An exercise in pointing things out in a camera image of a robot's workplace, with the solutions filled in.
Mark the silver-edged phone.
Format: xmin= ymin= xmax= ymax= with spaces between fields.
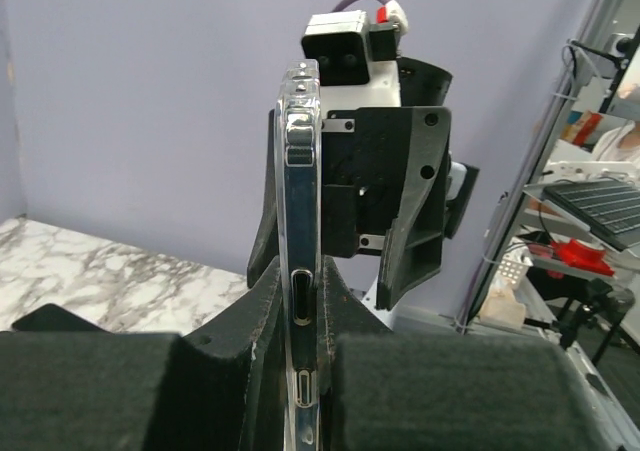
xmin=274 ymin=59 xmax=322 ymax=450

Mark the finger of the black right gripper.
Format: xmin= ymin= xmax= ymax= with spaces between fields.
xmin=376 ymin=106 xmax=451 ymax=310
xmin=247 ymin=109 xmax=279 ymax=288

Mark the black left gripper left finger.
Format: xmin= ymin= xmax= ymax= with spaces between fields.
xmin=1 ymin=263 xmax=285 ymax=450

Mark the black keyboard in background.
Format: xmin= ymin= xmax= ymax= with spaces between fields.
xmin=542 ymin=179 xmax=639 ymax=252

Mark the metal frame post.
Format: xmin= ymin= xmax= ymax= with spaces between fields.
xmin=455 ymin=0 xmax=623 ymax=335

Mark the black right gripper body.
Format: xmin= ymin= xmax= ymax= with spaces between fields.
xmin=322 ymin=58 xmax=452 ymax=258

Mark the red object on shelf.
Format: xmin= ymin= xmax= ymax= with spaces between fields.
xmin=551 ymin=239 xmax=614 ymax=277

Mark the black phone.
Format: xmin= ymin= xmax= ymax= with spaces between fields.
xmin=11 ymin=303 xmax=103 ymax=332

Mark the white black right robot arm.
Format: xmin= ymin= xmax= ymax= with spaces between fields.
xmin=247 ymin=57 xmax=478 ymax=311

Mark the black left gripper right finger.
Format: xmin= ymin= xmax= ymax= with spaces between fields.
xmin=319 ymin=259 xmax=628 ymax=450

